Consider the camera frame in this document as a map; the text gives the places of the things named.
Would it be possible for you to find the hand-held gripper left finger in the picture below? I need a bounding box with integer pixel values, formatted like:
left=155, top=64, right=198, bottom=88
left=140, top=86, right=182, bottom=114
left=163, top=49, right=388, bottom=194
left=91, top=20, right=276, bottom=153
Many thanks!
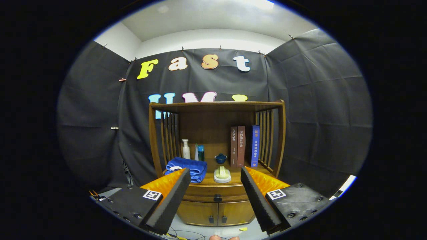
left=97, top=168, right=191, bottom=235

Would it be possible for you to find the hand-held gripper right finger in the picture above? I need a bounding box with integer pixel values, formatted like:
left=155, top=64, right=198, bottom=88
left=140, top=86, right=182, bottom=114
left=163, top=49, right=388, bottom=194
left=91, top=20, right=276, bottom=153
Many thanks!
left=240, top=166, right=337, bottom=234

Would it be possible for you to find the wooden drawer with black knob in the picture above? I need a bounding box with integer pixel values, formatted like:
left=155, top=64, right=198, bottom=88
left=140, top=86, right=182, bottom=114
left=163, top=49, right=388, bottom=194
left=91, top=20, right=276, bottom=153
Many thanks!
left=182, top=184, right=249, bottom=203

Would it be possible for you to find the white brush with yellow handle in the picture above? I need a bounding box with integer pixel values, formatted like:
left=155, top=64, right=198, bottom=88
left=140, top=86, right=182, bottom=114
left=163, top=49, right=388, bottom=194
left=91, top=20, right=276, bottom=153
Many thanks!
left=214, top=166, right=232, bottom=184

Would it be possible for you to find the wooden cabinet door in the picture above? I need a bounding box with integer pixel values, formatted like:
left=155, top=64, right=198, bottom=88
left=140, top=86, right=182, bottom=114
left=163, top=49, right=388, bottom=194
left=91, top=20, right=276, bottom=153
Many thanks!
left=218, top=200, right=256, bottom=226
left=176, top=201, right=218, bottom=226

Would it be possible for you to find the wooden countertop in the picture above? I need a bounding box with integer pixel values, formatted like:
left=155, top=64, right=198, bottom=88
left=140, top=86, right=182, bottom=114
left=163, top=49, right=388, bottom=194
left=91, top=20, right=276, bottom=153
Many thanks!
left=163, top=159, right=277, bottom=186

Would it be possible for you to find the wooden cabinet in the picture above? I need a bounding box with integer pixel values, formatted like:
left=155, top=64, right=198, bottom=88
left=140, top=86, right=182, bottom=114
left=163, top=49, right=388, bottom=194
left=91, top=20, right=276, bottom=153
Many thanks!
left=148, top=99, right=287, bottom=227

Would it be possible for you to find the folded blue towel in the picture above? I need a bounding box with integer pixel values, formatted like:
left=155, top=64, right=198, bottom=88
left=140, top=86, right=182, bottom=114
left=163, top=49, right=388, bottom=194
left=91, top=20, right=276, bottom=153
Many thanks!
left=164, top=157, right=207, bottom=183

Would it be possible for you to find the blue book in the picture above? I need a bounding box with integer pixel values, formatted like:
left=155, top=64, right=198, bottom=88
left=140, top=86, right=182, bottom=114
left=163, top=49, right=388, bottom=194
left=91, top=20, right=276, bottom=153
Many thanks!
left=250, top=125, right=260, bottom=167

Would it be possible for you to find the reddish brown book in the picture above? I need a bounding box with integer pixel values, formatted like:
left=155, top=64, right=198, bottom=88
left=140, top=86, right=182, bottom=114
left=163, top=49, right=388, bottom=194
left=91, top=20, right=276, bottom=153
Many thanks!
left=237, top=126, right=246, bottom=167

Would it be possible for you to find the dark brown book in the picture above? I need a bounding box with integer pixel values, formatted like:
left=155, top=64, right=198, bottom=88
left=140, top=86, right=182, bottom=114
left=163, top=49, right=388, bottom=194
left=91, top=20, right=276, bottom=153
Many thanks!
left=230, top=126, right=239, bottom=167

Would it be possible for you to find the black backdrop cloth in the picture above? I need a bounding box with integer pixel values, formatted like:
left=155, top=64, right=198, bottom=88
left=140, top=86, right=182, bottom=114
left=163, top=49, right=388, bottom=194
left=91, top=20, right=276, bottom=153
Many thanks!
left=57, top=28, right=373, bottom=197

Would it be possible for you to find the black floor cable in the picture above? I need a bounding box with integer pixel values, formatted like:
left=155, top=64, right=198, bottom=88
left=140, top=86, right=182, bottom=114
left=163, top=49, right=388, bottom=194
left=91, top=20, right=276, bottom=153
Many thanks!
left=165, top=227, right=205, bottom=240

